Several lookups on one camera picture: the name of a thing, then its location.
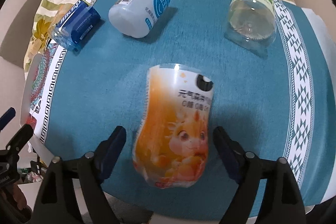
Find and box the orange cartoon bottle cup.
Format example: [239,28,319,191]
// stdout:
[133,64,214,189]

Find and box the green label clear cup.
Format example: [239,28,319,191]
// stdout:
[226,0,276,57]

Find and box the blue label clear cup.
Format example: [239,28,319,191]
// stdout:
[50,0,101,53]

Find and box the white translucent blue-logo cup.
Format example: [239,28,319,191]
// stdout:
[108,0,171,39]

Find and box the person's left hand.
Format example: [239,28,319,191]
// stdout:
[11,182,27,211]

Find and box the teal patterned cloth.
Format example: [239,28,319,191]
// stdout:
[31,0,335,221]

